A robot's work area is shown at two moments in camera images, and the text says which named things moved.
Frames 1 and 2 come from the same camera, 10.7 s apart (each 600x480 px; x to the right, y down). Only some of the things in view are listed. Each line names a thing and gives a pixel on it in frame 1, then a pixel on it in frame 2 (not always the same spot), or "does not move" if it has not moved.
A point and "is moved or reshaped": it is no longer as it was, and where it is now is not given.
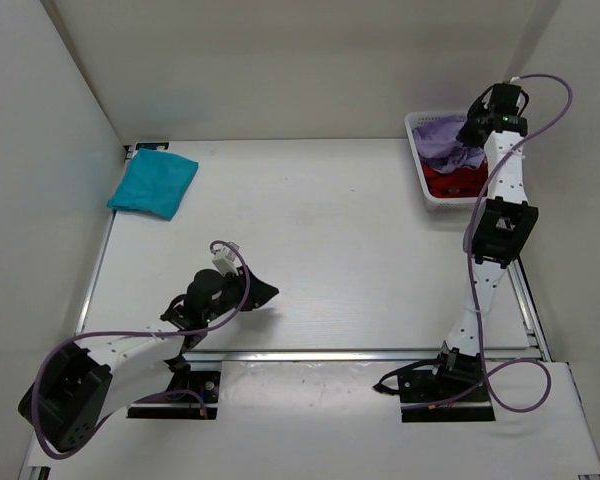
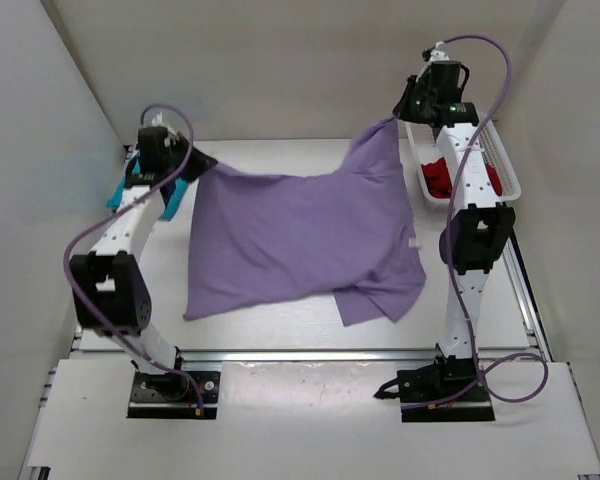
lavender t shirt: (440, 148) is moved or reshaped
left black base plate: (199, 399) does not move
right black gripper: (466, 135) to (407, 109)
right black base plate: (449, 389) does not move
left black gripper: (260, 293) to (200, 162)
